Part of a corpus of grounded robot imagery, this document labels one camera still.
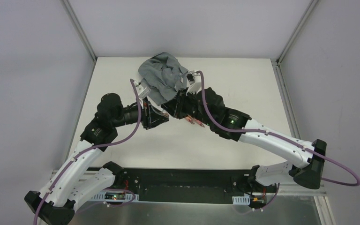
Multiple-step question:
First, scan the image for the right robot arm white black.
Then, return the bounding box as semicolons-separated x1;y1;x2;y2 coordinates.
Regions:
161;88;327;192

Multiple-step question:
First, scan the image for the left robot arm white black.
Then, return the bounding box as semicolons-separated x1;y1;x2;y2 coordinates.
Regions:
24;93;169;225

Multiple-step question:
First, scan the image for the mannequin hand with painted nails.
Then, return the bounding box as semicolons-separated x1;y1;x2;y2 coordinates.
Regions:
185;116;205;128

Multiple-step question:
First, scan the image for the grey shirt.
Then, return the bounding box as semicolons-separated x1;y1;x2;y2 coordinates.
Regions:
138;52;188;106

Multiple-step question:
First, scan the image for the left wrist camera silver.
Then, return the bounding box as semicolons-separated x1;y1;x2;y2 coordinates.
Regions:
134;81;151;99

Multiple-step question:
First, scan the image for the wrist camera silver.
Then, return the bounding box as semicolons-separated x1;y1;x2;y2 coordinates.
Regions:
186;70;202;95
134;81;151;99

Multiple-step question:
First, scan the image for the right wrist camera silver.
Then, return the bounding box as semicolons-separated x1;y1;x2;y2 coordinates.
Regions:
186;70;202;95

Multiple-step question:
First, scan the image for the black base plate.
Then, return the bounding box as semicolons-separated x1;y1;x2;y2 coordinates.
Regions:
109;168;278;204

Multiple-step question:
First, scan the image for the left aluminium frame post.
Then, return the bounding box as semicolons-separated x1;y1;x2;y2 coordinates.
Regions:
61;0;98;64

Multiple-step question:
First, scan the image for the aluminium frame post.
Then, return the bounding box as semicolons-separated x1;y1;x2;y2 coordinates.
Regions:
61;0;98;64
276;0;320;65

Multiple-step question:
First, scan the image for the right aluminium frame post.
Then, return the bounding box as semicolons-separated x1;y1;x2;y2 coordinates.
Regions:
276;0;320;65

